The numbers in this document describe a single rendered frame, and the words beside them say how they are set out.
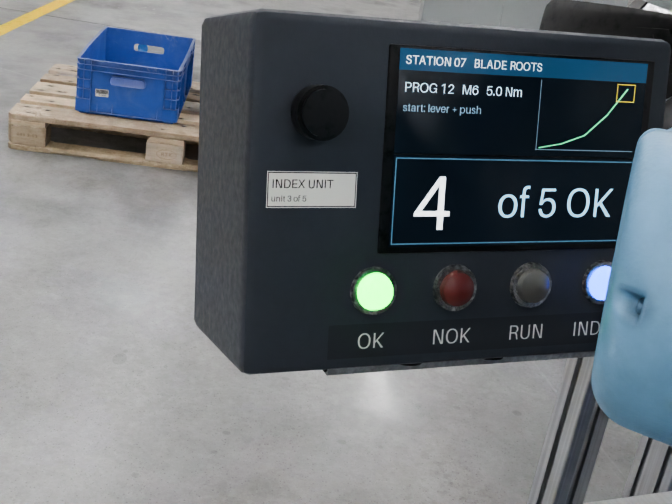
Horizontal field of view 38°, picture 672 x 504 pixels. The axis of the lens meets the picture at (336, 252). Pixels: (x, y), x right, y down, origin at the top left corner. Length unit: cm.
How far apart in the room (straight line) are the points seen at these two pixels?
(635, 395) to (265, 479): 189
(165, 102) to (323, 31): 343
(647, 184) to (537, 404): 236
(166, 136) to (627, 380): 354
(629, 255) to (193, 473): 192
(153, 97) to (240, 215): 342
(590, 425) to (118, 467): 157
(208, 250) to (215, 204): 3
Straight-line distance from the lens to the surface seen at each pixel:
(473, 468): 239
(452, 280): 55
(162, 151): 387
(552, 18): 153
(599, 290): 60
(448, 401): 261
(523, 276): 57
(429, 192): 54
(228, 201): 53
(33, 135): 395
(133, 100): 395
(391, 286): 53
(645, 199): 35
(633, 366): 35
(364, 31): 52
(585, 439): 78
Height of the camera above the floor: 135
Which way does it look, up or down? 24 degrees down
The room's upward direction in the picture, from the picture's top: 9 degrees clockwise
